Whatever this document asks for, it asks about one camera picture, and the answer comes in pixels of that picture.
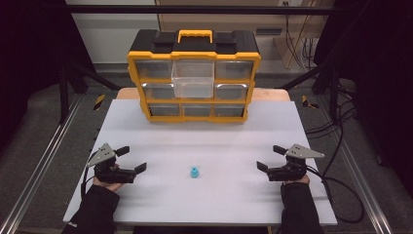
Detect black metal stand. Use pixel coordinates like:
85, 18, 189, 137
278, 60, 343, 125
57, 58, 122, 125

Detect white foam board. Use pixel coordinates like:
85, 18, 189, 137
62, 98, 339, 227

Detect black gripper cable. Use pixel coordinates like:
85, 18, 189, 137
306, 165, 365, 225
80, 150, 99, 200

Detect bundle of black floor cables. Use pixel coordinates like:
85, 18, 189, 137
304, 77, 358, 178

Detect person's right hand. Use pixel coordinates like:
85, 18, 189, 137
284, 174, 311, 185

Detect clear plastic drawer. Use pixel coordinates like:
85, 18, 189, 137
170, 58, 216, 99

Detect black curtain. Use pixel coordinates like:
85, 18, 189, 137
313, 0, 413, 199
0, 0, 97, 154

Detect yellow carry handle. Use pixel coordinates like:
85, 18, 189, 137
176, 29, 214, 45

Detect set of small closed drawers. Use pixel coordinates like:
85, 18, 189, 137
134, 59, 255, 118

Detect person's left hand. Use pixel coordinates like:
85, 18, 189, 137
93, 175, 125, 193

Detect black frame crossbar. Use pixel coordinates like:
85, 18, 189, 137
63, 4, 336, 16

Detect yellow and black organizer cabinet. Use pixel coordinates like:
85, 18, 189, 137
126, 28, 262, 124

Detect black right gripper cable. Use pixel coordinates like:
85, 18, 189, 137
306, 165, 365, 225

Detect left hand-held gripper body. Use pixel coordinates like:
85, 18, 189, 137
87, 142, 137, 184

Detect hanging background cables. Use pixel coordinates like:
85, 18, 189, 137
283, 14, 320, 70

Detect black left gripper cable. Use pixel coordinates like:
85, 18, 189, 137
80, 150, 99, 200

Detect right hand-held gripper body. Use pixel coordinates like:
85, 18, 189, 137
267, 143, 325, 182

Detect aluminium floor rail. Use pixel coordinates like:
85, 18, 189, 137
315, 97, 394, 234
0, 94, 84, 234

